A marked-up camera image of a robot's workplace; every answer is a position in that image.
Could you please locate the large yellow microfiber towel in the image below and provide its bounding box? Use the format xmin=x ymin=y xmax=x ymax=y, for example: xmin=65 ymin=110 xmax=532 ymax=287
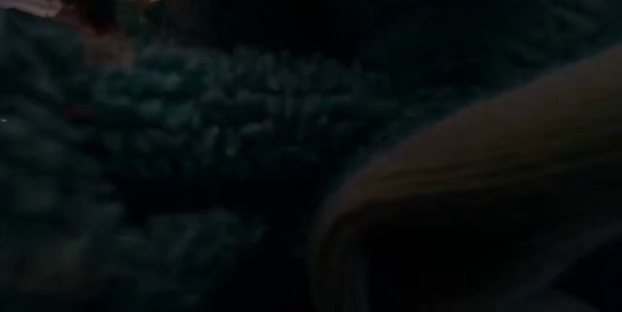
xmin=310 ymin=44 xmax=622 ymax=312

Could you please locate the teal blue microfiber towel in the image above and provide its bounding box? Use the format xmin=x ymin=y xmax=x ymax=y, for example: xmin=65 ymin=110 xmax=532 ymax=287
xmin=0 ymin=0 xmax=622 ymax=312

